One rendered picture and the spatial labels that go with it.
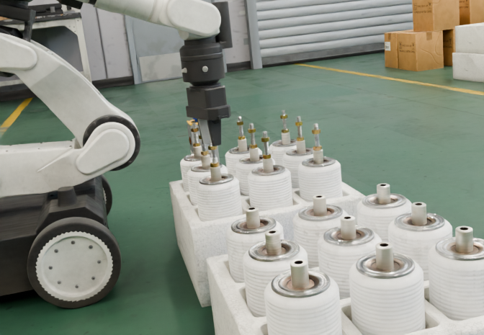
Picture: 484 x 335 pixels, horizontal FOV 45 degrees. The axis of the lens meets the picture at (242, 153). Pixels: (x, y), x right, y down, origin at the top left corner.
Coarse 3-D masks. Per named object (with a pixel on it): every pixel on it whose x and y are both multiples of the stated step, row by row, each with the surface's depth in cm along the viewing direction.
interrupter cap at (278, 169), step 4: (256, 168) 133; (260, 168) 133; (276, 168) 132; (280, 168) 131; (284, 168) 130; (252, 172) 130; (256, 172) 130; (260, 172) 129; (264, 172) 130; (272, 172) 128; (276, 172) 127; (280, 172) 128
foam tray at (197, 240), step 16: (176, 192) 149; (352, 192) 132; (176, 208) 146; (192, 208) 133; (288, 208) 126; (352, 208) 129; (176, 224) 153; (192, 224) 123; (208, 224) 122; (224, 224) 122; (288, 224) 126; (192, 240) 122; (208, 240) 122; (224, 240) 123; (192, 256) 127; (208, 256) 123; (192, 272) 132; (208, 288) 124; (208, 304) 125
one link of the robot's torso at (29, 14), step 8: (0, 0) 136; (0, 8) 136; (8, 8) 136; (16, 8) 136; (24, 8) 137; (0, 16) 136; (8, 16) 136; (16, 16) 137; (24, 16) 137; (32, 16) 143; (24, 24) 141; (24, 32) 141
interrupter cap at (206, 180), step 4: (208, 176) 131; (224, 176) 130; (228, 176) 129; (232, 176) 128; (200, 180) 128; (204, 180) 128; (208, 180) 128; (220, 180) 127; (224, 180) 126; (228, 180) 125; (204, 184) 125; (208, 184) 125; (212, 184) 124; (216, 184) 124
